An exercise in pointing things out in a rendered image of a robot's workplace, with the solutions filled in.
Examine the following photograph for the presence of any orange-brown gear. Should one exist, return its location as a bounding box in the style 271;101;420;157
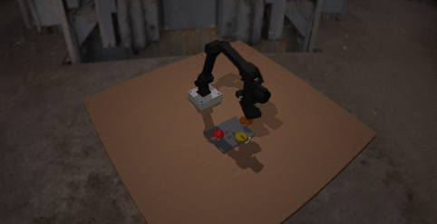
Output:
239;115;253;126

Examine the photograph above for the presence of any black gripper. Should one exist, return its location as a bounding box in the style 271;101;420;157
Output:
236;90;261;120

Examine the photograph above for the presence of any yellow gear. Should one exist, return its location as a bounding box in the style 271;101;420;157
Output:
235;132;248;141

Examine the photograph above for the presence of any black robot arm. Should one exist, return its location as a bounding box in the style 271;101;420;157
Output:
194;40;271;104

